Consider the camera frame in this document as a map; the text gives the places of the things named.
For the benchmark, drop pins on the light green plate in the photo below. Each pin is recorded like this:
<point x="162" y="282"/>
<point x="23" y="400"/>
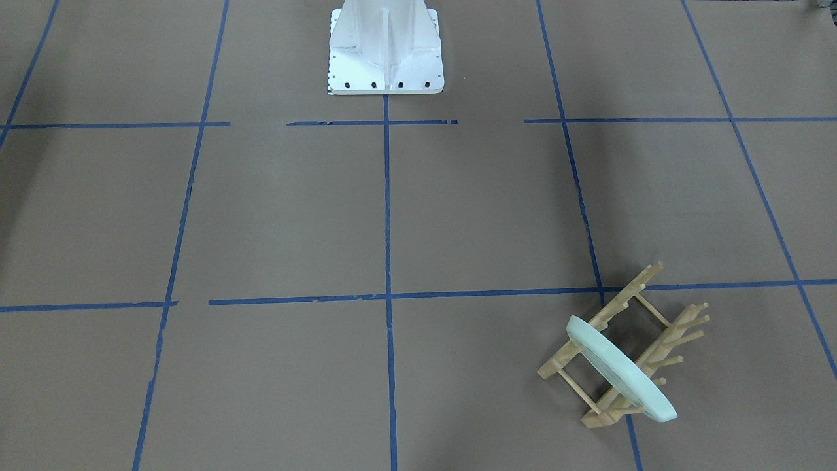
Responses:
<point x="622" y="374"/>

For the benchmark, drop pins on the wooden dish rack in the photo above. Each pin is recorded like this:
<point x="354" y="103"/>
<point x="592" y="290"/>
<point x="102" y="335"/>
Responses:
<point x="675" y="333"/>

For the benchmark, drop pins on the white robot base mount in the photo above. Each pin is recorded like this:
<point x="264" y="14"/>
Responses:
<point x="385" y="47"/>

